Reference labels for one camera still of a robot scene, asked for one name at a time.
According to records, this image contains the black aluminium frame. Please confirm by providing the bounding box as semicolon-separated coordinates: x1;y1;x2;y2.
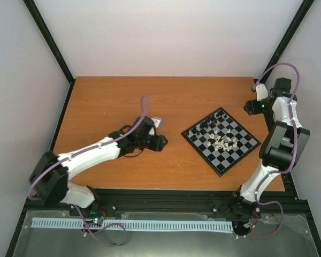
5;0;321;257

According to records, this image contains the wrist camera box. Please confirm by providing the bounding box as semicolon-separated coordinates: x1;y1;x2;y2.
251;84;268;102
151;117;163;129

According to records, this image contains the black white chessboard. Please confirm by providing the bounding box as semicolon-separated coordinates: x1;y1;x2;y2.
181;107;261;177

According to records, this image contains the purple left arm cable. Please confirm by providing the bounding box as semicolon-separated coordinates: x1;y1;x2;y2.
28;94;150;201

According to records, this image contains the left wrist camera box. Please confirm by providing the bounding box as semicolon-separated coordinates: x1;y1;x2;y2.
151;117;163;129

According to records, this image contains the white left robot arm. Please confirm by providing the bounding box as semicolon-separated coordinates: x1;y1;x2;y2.
29;117;167;216

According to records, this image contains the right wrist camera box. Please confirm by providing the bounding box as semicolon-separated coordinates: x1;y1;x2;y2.
251;84;268;102

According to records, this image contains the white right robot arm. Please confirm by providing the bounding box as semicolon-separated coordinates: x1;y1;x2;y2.
229;78;310;218

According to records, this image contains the light blue slotted cable duct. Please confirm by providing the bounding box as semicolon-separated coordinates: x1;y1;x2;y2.
30;217;233;233

